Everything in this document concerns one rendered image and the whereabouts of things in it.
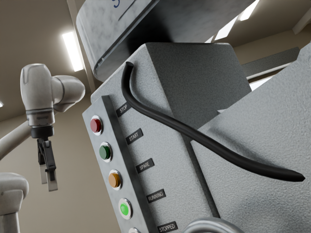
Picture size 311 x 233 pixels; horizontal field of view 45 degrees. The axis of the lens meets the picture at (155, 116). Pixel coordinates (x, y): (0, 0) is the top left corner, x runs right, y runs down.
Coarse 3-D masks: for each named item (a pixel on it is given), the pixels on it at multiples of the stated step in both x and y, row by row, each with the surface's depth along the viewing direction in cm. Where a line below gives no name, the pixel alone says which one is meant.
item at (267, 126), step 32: (128, 64) 58; (128, 96) 58; (256, 96) 45; (288, 96) 41; (192, 128) 49; (224, 128) 48; (256, 128) 44; (288, 128) 41; (224, 160) 49; (256, 160) 45; (288, 160) 42; (224, 192) 49; (256, 192) 45; (288, 192) 42; (256, 224) 46; (288, 224) 43
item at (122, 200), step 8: (128, 104) 61; (120, 112) 63; (128, 136) 62; (136, 136) 60; (104, 144) 64; (128, 144) 62; (104, 160) 65; (136, 168) 61; (144, 168) 60; (120, 176) 62; (120, 184) 62; (160, 192) 57; (120, 200) 63; (152, 200) 59; (128, 208) 61; (128, 216) 62; (168, 224) 57; (136, 232) 60; (160, 232) 59
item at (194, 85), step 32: (160, 64) 56; (192, 64) 61; (224, 64) 66; (96, 96) 68; (160, 96) 55; (192, 96) 57; (224, 96) 62; (128, 128) 62; (160, 128) 56; (160, 160) 57; (192, 160) 52; (192, 192) 52; (160, 224) 59
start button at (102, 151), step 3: (102, 147) 64; (105, 147) 64; (99, 150) 65; (102, 150) 64; (105, 150) 63; (108, 150) 63; (102, 153) 64; (105, 153) 64; (108, 153) 63; (102, 156) 64; (105, 156) 64; (108, 156) 64; (105, 159) 64
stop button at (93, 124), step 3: (93, 120) 65; (96, 120) 65; (90, 123) 66; (93, 123) 65; (96, 123) 64; (99, 123) 65; (90, 126) 66; (93, 126) 65; (96, 126) 65; (99, 126) 65; (93, 129) 65; (96, 129) 65; (99, 129) 65; (96, 132) 65
